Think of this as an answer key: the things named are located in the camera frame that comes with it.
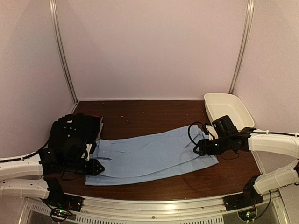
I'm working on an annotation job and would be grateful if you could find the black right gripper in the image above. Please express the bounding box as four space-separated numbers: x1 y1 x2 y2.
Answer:
193 135 231 157

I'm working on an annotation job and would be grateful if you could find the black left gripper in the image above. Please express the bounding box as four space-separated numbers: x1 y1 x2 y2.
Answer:
64 158 104 175

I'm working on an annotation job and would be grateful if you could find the light blue long sleeve shirt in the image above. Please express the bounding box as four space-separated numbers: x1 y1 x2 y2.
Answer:
85 126 218 186

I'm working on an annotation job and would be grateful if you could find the grey shirt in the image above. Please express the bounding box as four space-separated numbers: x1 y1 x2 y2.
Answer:
96 116 104 140

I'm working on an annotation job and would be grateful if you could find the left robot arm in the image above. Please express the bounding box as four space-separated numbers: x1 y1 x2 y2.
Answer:
0 139 105 207

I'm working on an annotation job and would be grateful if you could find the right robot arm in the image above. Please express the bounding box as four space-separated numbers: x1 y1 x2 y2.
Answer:
191 115 299 206

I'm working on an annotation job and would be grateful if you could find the white plastic tub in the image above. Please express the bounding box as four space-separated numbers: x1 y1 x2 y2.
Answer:
204 93 255 130

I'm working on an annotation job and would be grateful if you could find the left circuit board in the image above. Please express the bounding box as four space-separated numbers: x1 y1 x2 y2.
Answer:
50 208 72 222

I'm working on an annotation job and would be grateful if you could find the circuit board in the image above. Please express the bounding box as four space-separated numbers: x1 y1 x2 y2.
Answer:
50 208 72 222
237 208 257 222

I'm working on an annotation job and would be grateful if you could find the right circuit board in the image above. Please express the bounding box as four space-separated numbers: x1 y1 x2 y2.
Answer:
237 208 257 222

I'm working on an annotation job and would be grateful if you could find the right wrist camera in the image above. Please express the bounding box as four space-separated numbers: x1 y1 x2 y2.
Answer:
203 125 218 140

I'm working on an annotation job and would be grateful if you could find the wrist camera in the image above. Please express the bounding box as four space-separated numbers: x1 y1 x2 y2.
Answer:
81 142 97 161
203 125 218 140

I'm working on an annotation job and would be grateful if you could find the right black camera cable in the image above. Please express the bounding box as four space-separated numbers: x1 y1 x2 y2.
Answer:
187 121 208 145

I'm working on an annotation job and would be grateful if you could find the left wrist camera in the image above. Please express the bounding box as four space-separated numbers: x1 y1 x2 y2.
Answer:
81 142 97 161

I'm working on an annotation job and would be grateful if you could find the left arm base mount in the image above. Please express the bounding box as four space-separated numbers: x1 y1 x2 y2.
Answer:
42 189 84 212

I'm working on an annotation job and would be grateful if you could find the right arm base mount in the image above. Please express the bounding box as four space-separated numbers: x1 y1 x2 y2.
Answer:
223 187 263 211

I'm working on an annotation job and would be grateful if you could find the front aluminium frame rail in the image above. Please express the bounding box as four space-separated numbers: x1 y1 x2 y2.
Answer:
18 184 290 224

